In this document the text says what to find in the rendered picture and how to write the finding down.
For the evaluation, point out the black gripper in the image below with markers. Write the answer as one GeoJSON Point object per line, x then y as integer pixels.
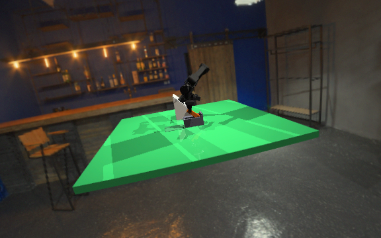
{"type": "Point", "coordinates": [189, 101]}

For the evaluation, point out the orange l-shaped part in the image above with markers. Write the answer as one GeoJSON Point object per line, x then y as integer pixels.
{"type": "Point", "coordinates": [193, 113]}

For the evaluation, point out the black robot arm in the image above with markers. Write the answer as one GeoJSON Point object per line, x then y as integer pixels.
{"type": "Point", "coordinates": [192, 81]}

